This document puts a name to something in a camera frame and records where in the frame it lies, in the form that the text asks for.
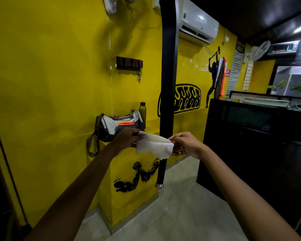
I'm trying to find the white wall-mounted light fixture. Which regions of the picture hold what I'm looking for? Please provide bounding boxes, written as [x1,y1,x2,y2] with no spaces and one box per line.
[103,0,118,15]

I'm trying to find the person's left forearm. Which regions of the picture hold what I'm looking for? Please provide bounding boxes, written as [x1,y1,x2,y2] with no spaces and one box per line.
[24,142,119,241]

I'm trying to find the person's right forearm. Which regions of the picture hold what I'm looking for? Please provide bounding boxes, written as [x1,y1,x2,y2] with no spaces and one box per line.
[199,145,301,241]

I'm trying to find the person's right hand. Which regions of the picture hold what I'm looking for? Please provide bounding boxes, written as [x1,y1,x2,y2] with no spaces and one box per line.
[168,132,208,160]

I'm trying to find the olive green water bottle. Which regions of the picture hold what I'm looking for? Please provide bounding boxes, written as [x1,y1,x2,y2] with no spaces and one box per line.
[139,102,147,126]

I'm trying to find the person's left hand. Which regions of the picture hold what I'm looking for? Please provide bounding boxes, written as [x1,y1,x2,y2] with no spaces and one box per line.
[111,127,144,155]

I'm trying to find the black reception counter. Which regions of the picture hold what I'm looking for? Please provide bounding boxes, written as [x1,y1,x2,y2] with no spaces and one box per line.
[196,91,301,239]

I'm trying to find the white wall fan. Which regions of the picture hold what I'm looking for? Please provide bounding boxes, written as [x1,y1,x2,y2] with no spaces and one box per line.
[247,41,271,62]

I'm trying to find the dark wooden key hook rack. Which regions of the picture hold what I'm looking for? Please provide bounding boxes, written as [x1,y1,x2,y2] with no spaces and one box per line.
[116,56,143,71]

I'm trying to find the grey and orange duffel bag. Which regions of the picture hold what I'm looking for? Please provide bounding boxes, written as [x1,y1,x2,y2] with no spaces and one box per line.
[86,109,146,158]

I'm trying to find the white air conditioner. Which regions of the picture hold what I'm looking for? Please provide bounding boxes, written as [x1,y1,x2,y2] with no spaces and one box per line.
[178,0,219,46]

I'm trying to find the white wipe cloth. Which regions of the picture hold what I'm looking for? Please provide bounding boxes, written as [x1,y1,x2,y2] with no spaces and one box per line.
[135,131,174,159]

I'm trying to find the stack of papers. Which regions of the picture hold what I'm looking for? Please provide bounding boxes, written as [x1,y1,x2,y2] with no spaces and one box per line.
[242,97,291,107]

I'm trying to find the orange hanging garment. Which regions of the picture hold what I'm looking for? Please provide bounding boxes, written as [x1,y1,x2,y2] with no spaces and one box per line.
[214,57,228,99]

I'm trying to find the white rules poster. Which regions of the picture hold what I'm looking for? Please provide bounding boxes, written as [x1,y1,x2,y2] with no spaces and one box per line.
[226,41,246,96]

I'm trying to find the white grid wall chart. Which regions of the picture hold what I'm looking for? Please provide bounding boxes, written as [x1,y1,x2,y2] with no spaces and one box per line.
[242,62,254,91]

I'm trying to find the black vertical pole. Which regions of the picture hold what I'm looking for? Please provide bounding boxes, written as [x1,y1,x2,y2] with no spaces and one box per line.
[155,0,179,190]

